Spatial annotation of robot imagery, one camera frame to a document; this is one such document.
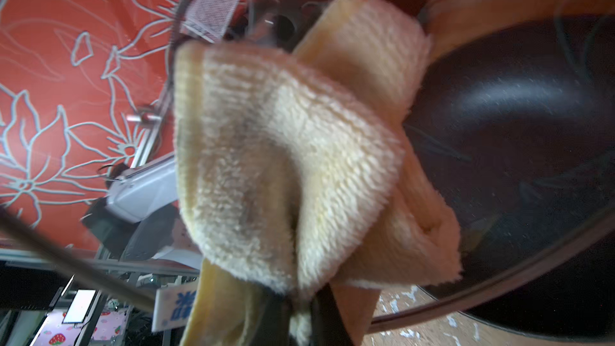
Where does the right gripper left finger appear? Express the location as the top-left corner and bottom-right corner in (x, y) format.
(248, 288), (293, 346)

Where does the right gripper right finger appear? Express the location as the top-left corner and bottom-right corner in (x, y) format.
(310, 284), (354, 346)

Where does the yellow cleaning cloth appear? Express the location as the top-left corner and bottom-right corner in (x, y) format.
(174, 0), (462, 345)

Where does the glass pot lid black knob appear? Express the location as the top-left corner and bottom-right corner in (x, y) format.
(170, 0), (614, 334)

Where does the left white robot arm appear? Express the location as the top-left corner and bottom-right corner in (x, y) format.
(80, 154), (203, 270)

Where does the black frying pan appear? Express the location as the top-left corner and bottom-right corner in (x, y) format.
(404, 14), (614, 343)

